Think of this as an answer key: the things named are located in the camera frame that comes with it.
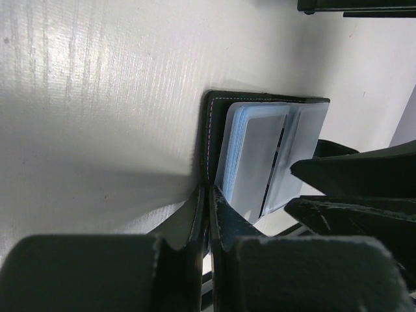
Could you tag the black leather card holder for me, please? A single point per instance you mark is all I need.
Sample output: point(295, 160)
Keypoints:
point(240, 133)

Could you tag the black card tray box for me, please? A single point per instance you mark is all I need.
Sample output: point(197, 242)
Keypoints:
point(360, 8)

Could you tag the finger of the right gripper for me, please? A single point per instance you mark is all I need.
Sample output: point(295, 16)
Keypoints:
point(339, 171)
point(390, 220)

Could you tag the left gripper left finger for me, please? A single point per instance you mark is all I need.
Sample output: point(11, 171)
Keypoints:
point(158, 271)

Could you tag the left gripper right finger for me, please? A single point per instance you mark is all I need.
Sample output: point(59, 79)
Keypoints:
point(253, 272)

